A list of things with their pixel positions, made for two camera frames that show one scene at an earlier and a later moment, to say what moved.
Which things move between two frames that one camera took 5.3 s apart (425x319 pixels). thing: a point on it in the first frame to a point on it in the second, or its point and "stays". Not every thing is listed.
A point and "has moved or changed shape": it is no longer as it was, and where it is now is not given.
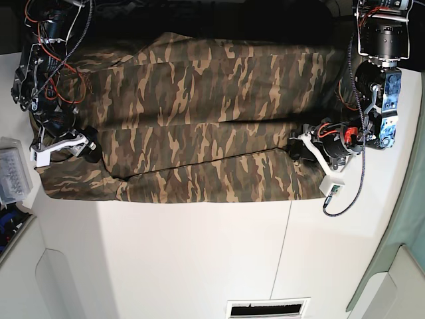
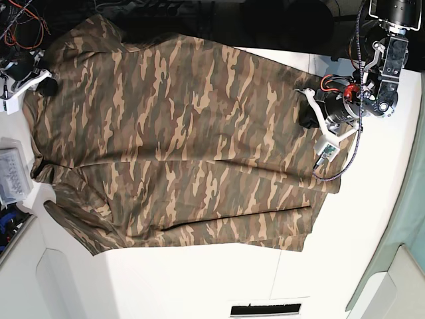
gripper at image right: [333, 140] to [335, 107]
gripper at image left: [56, 129] to [22, 73]
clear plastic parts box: [16, 181] stays
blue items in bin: [11, 219] stays
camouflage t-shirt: [186, 119] has moved or changed shape
